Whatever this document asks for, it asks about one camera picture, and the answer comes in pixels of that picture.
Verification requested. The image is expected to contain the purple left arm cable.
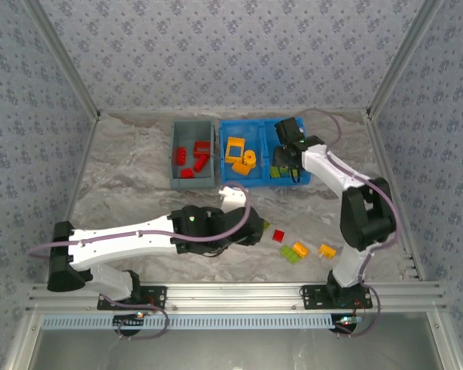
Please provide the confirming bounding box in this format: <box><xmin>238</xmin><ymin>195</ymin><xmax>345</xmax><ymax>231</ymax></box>
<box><xmin>25</xmin><ymin>183</ymin><xmax>252</xmax><ymax>341</ymax></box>

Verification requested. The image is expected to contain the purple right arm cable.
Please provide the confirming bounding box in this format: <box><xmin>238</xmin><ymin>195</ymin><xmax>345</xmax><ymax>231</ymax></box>
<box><xmin>301</xmin><ymin>108</ymin><xmax>401</xmax><ymax>338</ymax></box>

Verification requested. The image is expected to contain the grey plastic bin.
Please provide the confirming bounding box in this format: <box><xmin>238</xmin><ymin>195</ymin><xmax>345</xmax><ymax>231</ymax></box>
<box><xmin>169</xmin><ymin>119</ymin><xmax>217</xmax><ymax>190</ymax></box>

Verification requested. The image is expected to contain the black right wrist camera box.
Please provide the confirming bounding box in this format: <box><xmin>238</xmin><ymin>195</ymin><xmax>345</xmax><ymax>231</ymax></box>
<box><xmin>274</xmin><ymin>117</ymin><xmax>306</xmax><ymax>146</ymax></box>

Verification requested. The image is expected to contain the metal lower shelf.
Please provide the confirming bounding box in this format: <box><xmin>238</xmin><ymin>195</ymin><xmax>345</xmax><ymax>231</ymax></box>
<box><xmin>7</xmin><ymin>311</ymin><xmax>463</xmax><ymax>370</ymax></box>

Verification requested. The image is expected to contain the wide aluminium base rail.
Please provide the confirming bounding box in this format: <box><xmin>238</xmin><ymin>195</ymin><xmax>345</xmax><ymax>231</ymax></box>
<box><xmin>25</xmin><ymin>280</ymin><xmax>448</xmax><ymax>314</ymax></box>

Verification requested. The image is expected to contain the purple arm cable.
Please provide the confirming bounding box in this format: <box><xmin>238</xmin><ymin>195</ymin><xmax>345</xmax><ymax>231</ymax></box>
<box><xmin>25</xmin><ymin>183</ymin><xmax>252</xmax><ymax>341</ymax></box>
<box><xmin>301</xmin><ymin>108</ymin><xmax>401</xmax><ymax>338</ymax></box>

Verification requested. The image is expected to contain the aluminium frame post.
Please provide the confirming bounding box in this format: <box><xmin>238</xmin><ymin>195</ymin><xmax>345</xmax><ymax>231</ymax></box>
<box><xmin>426</xmin><ymin>311</ymin><xmax>463</xmax><ymax>370</ymax></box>
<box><xmin>366</xmin><ymin>0</ymin><xmax>447</xmax><ymax>117</ymax></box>
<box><xmin>25</xmin><ymin>0</ymin><xmax>102</xmax><ymax>119</ymax></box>
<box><xmin>2</xmin><ymin>311</ymin><xmax>42</xmax><ymax>370</ymax></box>

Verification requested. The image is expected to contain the yellow window frame lego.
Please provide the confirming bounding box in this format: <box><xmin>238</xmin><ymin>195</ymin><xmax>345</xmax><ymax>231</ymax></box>
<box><xmin>224</xmin><ymin>137</ymin><xmax>246</xmax><ymax>163</ymax></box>

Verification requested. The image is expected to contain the small electronics board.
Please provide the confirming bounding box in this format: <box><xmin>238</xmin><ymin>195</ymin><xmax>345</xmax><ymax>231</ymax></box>
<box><xmin>331</xmin><ymin>313</ymin><xmax>366</xmax><ymax>335</ymax></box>
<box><xmin>113</xmin><ymin>311</ymin><xmax>146</xmax><ymax>333</ymax></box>

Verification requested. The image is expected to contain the flat green lego plate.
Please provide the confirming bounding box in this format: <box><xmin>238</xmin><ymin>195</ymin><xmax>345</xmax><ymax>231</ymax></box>
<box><xmin>278</xmin><ymin>246</ymin><xmax>301</xmax><ymax>264</ymax></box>

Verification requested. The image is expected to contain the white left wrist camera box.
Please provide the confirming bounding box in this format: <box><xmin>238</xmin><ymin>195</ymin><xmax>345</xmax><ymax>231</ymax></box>
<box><xmin>218</xmin><ymin>186</ymin><xmax>251</xmax><ymax>217</ymax></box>

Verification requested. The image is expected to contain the slotted grey cable duct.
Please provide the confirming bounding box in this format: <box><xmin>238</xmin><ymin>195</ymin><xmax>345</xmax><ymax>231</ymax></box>
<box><xmin>41</xmin><ymin>314</ymin><xmax>337</xmax><ymax>331</ymax></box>

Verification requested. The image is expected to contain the aluminium frame rail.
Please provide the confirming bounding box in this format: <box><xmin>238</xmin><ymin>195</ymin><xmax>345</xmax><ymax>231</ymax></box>
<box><xmin>98</xmin><ymin>108</ymin><xmax>371</xmax><ymax>116</ymax></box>
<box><xmin>59</xmin><ymin>113</ymin><xmax>102</xmax><ymax>287</ymax></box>
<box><xmin>364</xmin><ymin>111</ymin><xmax>428</xmax><ymax>282</ymax></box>

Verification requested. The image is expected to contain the blue plastic bin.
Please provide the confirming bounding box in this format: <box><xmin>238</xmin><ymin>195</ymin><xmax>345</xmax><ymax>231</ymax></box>
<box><xmin>262</xmin><ymin>117</ymin><xmax>313</xmax><ymax>187</ymax></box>
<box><xmin>218</xmin><ymin>118</ymin><xmax>266</xmax><ymax>188</ymax></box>

